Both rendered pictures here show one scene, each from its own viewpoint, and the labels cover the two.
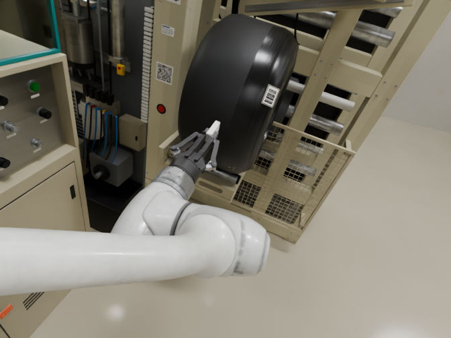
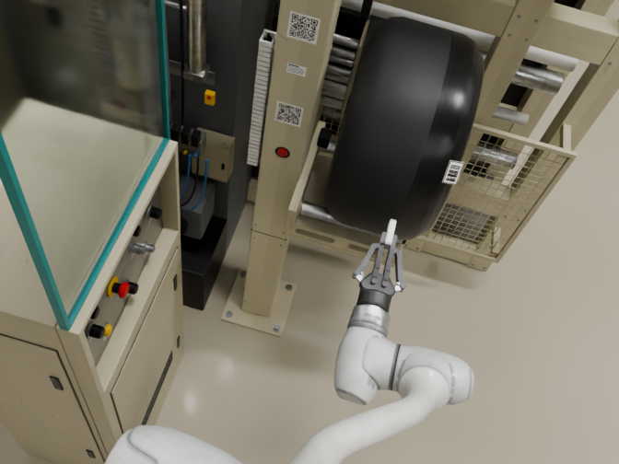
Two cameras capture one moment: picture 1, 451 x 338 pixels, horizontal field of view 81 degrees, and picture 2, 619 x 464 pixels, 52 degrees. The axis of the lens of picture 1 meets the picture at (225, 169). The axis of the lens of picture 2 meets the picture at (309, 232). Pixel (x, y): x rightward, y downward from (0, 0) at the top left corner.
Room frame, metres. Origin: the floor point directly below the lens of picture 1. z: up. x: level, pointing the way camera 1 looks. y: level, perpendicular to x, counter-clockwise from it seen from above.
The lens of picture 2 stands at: (-0.25, 0.37, 2.48)
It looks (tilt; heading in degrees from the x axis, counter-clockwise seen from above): 55 degrees down; 353
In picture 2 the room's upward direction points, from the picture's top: 15 degrees clockwise
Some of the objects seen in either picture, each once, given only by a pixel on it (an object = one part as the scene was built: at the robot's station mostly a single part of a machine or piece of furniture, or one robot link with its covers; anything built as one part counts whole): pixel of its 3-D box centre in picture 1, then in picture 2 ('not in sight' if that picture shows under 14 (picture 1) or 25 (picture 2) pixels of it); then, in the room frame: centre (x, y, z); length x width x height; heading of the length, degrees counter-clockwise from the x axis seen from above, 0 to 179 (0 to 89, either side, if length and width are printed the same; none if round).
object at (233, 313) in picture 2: not in sight; (260, 300); (1.09, 0.34, 0.01); 0.27 x 0.27 x 0.02; 81
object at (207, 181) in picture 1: (200, 175); (346, 233); (0.93, 0.10, 0.84); 0.36 x 0.09 x 0.06; 81
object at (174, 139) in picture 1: (181, 137); (307, 173); (1.10, 0.26, 0.90); 0.40 x 0.03 x 0.10; 171
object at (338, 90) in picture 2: not in sight; (328, 60); (1.48, 0.24, 1.05); 0.20 x 0.15 x 0.30; 81
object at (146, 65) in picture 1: (149, 71); (262, 105); (1.07, 0.43, 1.19); 0.05 x 0.04 x 0.48; 171
